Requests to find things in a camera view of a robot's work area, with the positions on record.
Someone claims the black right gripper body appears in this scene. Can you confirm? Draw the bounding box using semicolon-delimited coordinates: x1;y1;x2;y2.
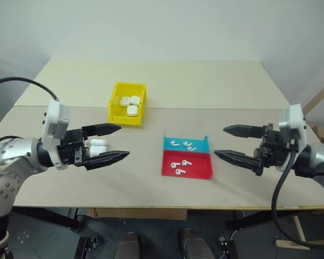
254;122;290;167

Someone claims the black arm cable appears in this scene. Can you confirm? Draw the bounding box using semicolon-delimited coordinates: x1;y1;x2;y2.
271;129;324;249
0;77;61;102

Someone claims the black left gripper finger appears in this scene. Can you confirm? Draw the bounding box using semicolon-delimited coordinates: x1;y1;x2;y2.
82;123;123;139
83;151;131;171

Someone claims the dark rounded shape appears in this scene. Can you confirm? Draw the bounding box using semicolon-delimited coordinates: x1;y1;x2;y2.
114;231;140;259
180;228;211;259

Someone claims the red shallow tray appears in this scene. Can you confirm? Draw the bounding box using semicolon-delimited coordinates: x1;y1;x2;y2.
160;149;214;180

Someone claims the slanted wooden beam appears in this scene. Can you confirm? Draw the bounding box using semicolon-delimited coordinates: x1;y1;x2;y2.
303;79;324;117

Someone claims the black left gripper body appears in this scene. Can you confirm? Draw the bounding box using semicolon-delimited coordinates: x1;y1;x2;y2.
56;128;91;167

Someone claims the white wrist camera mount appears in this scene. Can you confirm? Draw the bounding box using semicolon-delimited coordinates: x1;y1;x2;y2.
276;104;310;173
41;99;71;171

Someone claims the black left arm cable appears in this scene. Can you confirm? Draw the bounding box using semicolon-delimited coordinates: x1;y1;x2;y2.
0;77;61;102

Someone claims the flat cardboard under table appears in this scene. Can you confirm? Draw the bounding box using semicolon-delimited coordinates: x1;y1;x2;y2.
86;207;188;220

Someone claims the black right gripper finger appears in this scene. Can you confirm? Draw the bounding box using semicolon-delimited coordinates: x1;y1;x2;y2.
213;149;263;176
222;124;266;140

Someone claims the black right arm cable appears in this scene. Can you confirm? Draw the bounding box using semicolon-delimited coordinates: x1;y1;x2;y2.
271;129;324;249

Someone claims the wooden table leg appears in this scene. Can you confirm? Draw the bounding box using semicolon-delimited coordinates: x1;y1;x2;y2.
293;213;307;243

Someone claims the yellow plastic bin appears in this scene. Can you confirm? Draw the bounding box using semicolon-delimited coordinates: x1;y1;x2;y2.
107;81;149;127

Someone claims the black table frame bar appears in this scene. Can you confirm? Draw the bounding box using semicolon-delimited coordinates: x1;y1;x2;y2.
12;207;81;234
226;210;324;231

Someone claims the blue shallow tray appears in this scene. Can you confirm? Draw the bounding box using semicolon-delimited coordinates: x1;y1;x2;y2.
163;132;212;155

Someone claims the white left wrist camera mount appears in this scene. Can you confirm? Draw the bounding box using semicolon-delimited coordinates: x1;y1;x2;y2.
41;99;71;171

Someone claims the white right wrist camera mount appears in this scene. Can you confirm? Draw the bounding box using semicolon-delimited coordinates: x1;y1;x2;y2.
276;104;310;173

